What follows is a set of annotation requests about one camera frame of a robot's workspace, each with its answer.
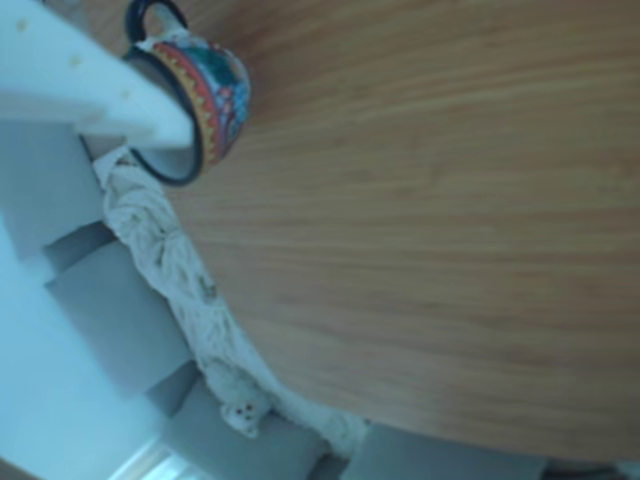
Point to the white knitted blanket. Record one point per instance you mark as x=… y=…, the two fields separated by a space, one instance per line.
x=150 y=225

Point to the beige sofa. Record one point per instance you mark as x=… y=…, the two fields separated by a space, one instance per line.
x=115 y=310

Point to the colourful patterned ceramic cup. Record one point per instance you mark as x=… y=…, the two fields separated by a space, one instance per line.
x=220 y=95

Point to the small white plush toy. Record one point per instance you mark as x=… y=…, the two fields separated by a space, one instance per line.
x=245 y=412

